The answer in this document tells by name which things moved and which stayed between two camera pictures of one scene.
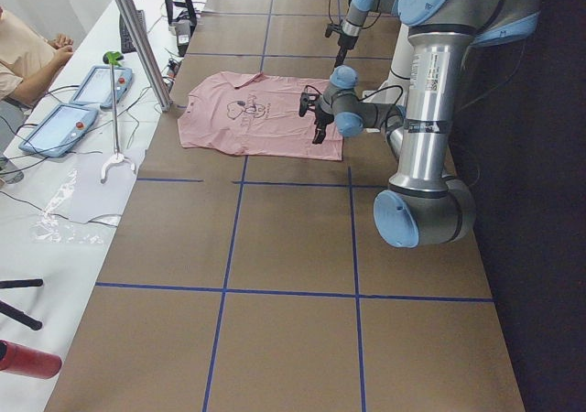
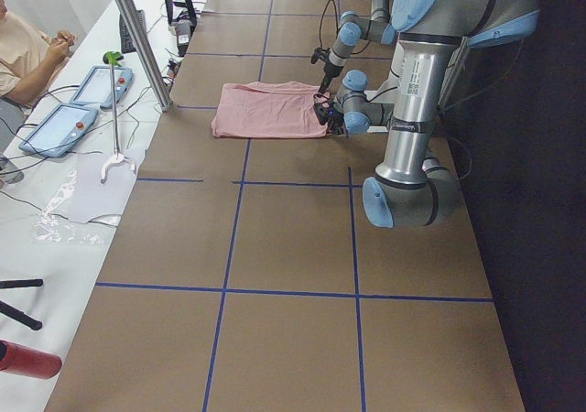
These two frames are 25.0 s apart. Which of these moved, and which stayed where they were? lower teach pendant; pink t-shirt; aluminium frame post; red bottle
Moved: pink t-shirt
Stayed: red bottle; lower teach pendant; aluminium frame post
